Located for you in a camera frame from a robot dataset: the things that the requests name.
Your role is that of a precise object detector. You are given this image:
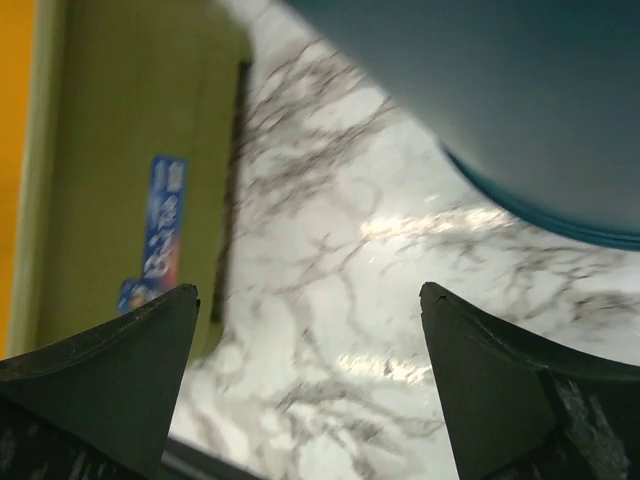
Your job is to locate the olive green plastic tub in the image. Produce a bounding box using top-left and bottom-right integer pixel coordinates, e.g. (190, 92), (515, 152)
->
(4, 1), (252, 358)

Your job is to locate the teal plastic bucket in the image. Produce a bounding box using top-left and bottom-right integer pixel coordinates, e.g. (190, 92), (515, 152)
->
(292, 0), (639, 251)

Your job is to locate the yellow plastic bin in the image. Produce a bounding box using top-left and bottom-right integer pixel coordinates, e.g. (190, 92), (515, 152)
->
(0, 0), (36, 357)

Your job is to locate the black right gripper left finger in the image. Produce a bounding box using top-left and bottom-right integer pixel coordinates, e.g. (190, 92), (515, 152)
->
(1, 284), (200, 479)

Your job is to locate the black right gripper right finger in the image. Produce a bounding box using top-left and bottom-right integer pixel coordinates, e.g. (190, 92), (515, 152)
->
(420, 282), (639, 479)

